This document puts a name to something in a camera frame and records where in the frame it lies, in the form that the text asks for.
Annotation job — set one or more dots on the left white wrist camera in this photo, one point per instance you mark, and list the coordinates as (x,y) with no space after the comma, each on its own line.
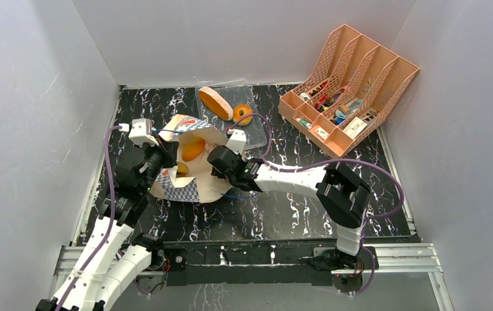
(140,132)

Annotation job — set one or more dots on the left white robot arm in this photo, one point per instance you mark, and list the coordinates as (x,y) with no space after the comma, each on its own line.
(107,265)

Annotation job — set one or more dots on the small yellow fake bread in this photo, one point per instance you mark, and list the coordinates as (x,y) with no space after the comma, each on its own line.
(182,170)

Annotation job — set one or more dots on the pink file organizer rack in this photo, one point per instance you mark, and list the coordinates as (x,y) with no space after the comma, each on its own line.
(352,90)

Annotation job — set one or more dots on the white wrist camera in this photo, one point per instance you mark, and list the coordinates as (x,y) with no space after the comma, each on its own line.
(236,141)
(140,132)

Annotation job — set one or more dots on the round orange fake bun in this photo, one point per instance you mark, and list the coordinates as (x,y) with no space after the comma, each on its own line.
(193,149)

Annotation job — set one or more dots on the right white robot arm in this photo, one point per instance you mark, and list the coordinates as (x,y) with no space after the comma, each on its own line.
(342,193)

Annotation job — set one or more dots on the orange fake donut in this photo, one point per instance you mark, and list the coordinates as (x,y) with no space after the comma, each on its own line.
(241,115)

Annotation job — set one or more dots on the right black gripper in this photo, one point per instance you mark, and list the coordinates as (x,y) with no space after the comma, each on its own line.
(217,155)

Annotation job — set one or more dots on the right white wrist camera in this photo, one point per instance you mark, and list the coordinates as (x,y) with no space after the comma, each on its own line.
(236,141)

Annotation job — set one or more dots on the brown checkered paper bag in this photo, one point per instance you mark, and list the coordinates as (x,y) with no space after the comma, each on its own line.
(198,186)

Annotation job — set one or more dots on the pink sugared bread slice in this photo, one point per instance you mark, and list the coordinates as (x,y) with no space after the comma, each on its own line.
(216,103)

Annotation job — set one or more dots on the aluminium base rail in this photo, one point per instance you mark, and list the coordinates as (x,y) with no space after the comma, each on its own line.
(284,261)

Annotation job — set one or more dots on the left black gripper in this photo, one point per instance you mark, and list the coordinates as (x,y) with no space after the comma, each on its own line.
(169,149)

